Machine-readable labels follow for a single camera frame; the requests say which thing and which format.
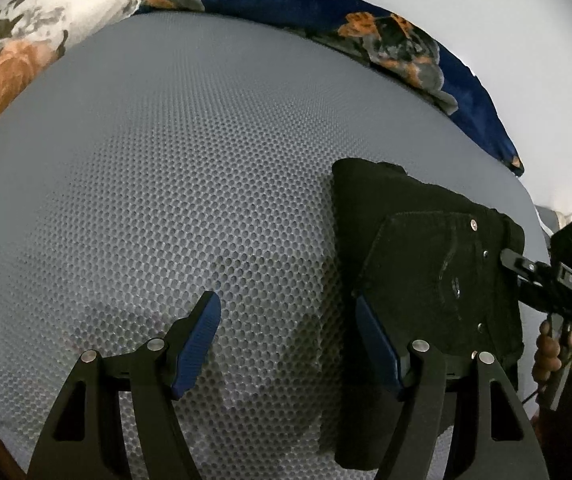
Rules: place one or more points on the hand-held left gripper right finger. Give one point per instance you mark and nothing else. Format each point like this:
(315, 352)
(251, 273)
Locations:
(376, 340)

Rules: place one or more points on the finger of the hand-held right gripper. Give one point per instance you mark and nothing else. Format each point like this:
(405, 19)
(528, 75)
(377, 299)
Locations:
(521, 264)

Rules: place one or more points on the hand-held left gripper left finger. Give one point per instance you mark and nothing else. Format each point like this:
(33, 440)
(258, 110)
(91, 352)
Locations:
(195, 345)

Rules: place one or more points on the black pants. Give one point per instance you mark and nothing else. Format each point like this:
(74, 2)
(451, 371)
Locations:
(416, 260)

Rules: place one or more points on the person's right forearm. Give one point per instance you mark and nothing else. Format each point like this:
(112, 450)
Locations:
(571, 425)

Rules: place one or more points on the person's right hand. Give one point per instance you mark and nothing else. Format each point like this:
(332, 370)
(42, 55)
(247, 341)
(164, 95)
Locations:
(545, 355)

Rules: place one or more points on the white patterned cloth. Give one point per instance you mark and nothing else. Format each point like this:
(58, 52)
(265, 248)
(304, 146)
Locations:
(553, 222)

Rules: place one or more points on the grey honeycomb mesh mat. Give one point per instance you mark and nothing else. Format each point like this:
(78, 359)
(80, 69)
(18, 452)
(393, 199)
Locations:
(140, 185)

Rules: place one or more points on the blue floral blanket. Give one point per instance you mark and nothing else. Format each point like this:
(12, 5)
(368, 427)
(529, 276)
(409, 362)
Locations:
(291, 5)

